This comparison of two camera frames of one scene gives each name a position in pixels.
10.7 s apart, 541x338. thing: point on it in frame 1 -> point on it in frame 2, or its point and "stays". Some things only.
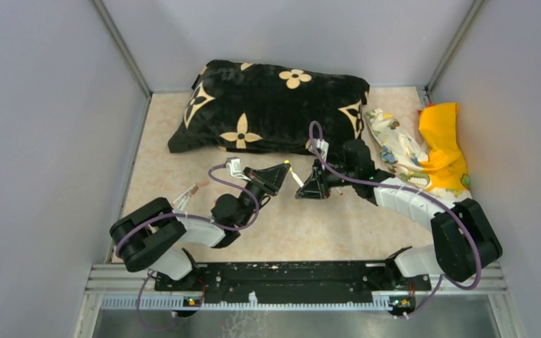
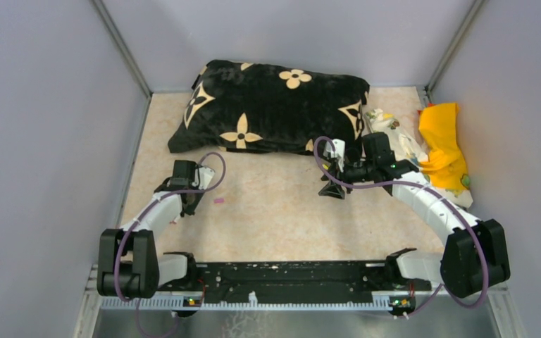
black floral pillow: x=242 y=106 stays
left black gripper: x=261 y=182 -> x=189 y=202
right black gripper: x=317 y=186 -> x=332 y=189
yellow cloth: x=446 y=164 stays
